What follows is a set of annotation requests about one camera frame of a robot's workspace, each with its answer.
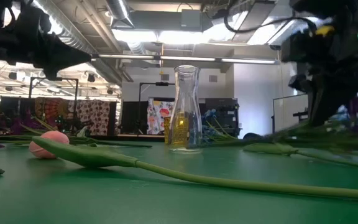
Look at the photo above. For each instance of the orange mandala cloth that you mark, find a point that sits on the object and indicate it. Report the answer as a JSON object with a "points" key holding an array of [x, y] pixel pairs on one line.
{"points": [[50, 109]]}

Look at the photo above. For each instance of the yellow glass vase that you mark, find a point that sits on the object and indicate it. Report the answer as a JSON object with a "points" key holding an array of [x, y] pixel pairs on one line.
{"points": [[166, 130]]}

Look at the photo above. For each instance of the bright ceiling light panel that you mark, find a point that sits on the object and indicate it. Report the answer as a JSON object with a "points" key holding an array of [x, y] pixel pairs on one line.
{"points": [[135, 35]]}

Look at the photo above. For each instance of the white red dotted cloth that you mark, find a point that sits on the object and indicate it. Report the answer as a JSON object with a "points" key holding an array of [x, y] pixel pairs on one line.
{"points": [[95, 115]]}

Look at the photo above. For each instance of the clear glass vase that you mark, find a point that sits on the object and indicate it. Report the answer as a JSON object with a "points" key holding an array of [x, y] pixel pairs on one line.
{"points": [[185, 93]]}

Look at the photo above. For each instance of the colourful floral cloth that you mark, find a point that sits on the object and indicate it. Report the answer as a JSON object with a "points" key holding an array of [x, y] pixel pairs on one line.
{"points": [[157, 115]]}

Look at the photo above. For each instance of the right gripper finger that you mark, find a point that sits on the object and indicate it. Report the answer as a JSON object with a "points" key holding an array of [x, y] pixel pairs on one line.
{"points": [[329, 102]]}

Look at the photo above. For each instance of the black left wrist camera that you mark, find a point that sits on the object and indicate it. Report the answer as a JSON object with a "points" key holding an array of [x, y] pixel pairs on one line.
{"points": [[33, 18]]}

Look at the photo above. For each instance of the green table mat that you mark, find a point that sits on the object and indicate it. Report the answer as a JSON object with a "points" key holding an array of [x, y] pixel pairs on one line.
{"points": [[179, 202]]}

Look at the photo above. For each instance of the long ceiling light strip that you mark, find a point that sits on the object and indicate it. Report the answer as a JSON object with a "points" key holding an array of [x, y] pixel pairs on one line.
{"points": [[129, 56]]}

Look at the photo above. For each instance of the black cabinet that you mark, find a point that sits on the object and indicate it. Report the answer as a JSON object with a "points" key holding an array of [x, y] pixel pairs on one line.
{"points": [[230, 105]]}

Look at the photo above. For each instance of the white whiteboard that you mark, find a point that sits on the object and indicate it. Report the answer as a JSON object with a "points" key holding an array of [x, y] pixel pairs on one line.
{"points": [[287, 112]]}

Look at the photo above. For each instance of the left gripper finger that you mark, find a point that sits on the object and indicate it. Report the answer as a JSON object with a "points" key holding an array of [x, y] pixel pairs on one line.
{"points": [[61, 56]]}

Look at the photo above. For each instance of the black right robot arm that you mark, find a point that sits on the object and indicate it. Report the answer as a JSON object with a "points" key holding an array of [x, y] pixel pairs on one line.
{"points": [[337, 9]]}

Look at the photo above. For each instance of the small yellow tag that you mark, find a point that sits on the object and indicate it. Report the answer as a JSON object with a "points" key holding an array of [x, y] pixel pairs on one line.
{"points": [[324, 30]]}

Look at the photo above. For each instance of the black background rig frame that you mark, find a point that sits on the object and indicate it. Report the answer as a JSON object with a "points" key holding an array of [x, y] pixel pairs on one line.
{"points": [[162, 83], [68, 79]]}

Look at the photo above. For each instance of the pink artificial tulip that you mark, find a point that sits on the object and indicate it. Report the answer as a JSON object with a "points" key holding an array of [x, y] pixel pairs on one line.
{"points": [[50, 146]]}

